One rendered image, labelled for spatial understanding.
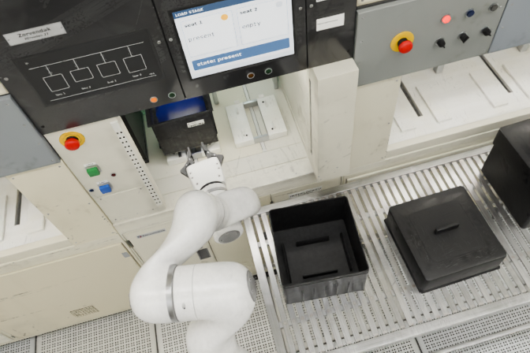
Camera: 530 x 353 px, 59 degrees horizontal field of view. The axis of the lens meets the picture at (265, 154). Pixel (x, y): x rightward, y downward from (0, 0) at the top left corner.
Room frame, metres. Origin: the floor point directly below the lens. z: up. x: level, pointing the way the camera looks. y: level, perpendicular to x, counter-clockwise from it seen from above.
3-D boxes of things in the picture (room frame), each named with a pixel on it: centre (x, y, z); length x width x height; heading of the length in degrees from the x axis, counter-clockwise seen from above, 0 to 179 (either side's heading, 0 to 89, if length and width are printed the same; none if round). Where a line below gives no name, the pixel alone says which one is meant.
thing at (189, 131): (1.19, 0.28, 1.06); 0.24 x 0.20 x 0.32; 97
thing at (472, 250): (0.64, -0.56, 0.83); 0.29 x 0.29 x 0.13; 9
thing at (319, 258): (0.65, -0.12, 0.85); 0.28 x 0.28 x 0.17; 2
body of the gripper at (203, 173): (0.78, 0.18, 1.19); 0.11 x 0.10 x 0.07; 14
